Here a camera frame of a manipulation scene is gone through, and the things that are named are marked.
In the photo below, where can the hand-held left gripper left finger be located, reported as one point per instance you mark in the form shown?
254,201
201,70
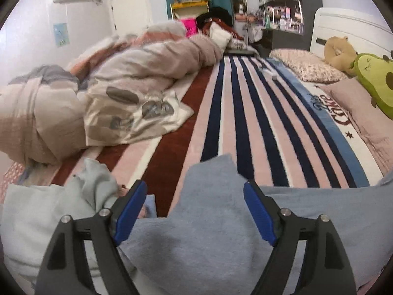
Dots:
132,209

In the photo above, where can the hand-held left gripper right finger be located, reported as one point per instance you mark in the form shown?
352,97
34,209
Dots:
259,212

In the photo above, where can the grey-blue pants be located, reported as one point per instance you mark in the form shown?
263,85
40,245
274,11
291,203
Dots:
208,242

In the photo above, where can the striped bed blanket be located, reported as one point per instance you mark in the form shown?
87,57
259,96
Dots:
254,123

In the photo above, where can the light blue cloth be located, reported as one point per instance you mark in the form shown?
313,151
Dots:
43,215

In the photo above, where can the beige patterned duvet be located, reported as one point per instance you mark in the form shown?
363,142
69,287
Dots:
101,89

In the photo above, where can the pink pillow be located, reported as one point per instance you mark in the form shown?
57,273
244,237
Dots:
362,110

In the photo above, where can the floral pillow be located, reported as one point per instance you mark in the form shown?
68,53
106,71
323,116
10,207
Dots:
307,64

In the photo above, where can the avocado plush toy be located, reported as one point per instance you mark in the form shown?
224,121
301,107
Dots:
376,83

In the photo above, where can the brown plush toy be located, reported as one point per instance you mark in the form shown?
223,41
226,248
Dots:
337,52

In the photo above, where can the pink bag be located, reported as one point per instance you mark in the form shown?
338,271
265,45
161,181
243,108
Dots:
190,26

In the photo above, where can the pile of dark clothes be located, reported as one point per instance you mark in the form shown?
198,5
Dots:
219,18

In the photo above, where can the white door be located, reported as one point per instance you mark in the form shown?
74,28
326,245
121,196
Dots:
130,7

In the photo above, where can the white headboard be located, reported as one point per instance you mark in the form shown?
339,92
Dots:
347,27

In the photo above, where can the grey bookshelf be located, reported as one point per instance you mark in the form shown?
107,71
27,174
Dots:
284,4

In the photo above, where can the yellow shelf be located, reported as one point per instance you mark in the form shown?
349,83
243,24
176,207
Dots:
188,7

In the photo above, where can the wall poster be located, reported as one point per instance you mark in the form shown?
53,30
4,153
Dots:
60,34

